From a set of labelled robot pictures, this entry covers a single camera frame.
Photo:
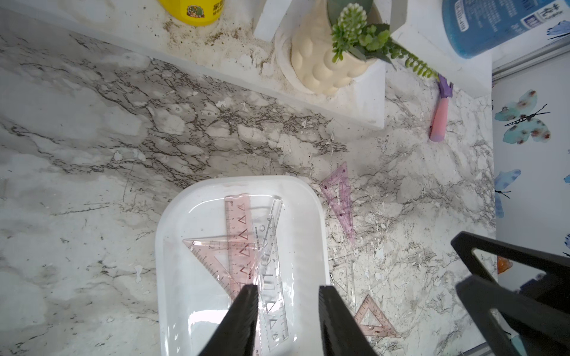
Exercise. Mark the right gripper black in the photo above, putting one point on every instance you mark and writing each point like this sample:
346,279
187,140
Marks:
539,308

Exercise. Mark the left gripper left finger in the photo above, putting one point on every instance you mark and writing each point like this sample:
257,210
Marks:
236,333

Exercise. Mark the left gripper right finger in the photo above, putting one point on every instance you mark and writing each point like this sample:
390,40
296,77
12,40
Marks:
341,335

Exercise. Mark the pink small triangle ruler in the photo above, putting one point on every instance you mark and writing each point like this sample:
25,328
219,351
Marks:
372,320

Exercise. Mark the pink straight ruler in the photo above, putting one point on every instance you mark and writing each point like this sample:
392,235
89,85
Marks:
242,245

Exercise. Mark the clear straight ruler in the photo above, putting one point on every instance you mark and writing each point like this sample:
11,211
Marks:
272,315
266,238

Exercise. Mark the pink tall triangle ruler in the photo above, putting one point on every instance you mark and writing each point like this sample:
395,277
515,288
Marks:
213,255

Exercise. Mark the purple triangle ruler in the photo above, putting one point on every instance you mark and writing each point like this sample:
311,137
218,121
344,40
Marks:
336,191

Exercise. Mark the white storage box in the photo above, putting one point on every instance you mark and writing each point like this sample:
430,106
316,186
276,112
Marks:
219,235

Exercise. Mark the clear triangle ruler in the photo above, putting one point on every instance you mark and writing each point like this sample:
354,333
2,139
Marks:
342,278

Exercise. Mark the purple garden fork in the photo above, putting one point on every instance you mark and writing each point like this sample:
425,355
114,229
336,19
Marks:
439,123

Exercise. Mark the blue can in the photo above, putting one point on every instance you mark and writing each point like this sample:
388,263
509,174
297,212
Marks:
473,27

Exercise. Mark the white stepped display stand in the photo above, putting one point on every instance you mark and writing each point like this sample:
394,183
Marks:
248,46

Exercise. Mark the small plant in cream pot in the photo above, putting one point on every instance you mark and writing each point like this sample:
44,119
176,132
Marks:
337,42

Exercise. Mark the yellow bottle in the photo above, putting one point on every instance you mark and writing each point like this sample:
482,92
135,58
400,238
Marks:
196,13

